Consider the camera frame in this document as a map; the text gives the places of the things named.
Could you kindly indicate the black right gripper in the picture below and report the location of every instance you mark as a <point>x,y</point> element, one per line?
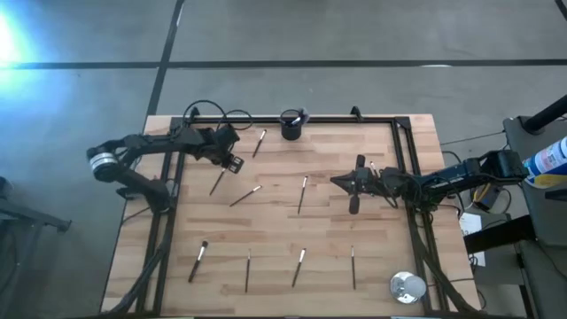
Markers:
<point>392,182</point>

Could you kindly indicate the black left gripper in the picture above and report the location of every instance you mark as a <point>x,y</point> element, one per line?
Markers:
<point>215,153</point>

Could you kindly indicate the short black makeup brush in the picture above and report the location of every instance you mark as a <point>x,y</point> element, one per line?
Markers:
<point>374,169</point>

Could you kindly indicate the large fluffy makeup brush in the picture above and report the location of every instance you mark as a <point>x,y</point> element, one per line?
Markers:
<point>304,115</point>

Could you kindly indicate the thick black makeup brush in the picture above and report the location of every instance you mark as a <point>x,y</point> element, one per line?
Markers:
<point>197,263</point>

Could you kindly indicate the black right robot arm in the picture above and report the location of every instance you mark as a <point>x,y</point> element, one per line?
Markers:
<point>447,179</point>

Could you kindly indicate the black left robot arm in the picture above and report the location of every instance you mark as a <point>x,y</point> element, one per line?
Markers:
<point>146,142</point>

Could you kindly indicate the black mesh pen cup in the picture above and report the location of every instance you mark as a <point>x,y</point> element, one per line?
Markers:
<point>291,133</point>

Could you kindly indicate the shiny round silver object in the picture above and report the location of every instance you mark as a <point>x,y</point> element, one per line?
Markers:
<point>405,288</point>

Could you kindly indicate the white paper sheet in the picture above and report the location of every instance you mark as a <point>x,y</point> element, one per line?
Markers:
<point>469,223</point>

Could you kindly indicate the black power adapter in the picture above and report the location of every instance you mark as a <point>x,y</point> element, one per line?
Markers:
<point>487,199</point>

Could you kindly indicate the black flat bar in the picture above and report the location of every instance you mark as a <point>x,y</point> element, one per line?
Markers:
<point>500,234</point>

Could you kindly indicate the grey cart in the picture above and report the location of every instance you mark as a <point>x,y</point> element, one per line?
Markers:
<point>545,212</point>

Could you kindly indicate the white blue spray can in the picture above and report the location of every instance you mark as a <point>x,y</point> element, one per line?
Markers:
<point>547,161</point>

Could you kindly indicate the black pole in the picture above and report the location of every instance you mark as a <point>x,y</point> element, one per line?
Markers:
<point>547,114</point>

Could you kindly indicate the dark metal stand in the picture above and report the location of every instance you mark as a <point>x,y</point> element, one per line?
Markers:
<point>26,215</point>

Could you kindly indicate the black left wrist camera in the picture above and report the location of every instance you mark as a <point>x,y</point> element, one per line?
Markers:
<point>229,134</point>

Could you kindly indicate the black frame hook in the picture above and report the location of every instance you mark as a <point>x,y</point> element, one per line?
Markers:
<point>193,111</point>
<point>355,112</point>

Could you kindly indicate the black metal table frame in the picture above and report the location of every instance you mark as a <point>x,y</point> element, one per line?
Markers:
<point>336,120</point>

